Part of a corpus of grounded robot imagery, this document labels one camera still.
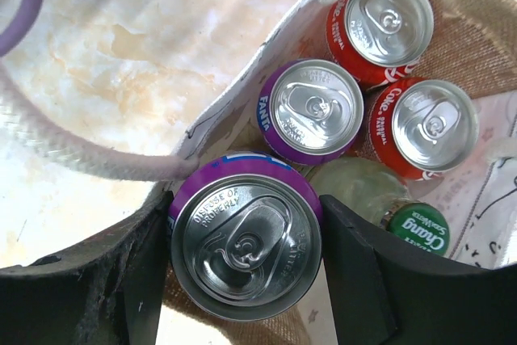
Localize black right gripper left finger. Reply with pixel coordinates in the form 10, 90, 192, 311
1, 191, 173, 344

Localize green-capped Chang soda bottle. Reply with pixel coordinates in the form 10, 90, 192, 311
306, 157, 450, 256

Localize purple Fanta soda can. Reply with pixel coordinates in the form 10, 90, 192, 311
168, 152, 322, 322

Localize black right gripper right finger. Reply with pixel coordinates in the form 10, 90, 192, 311
320, 196, 516, 344

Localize canvas bag with rope handles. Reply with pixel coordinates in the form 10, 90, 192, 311
1, 0, 516, 344

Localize red coke can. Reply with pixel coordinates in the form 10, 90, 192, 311
326, 0, 435, 91
364, 77, 479, 181

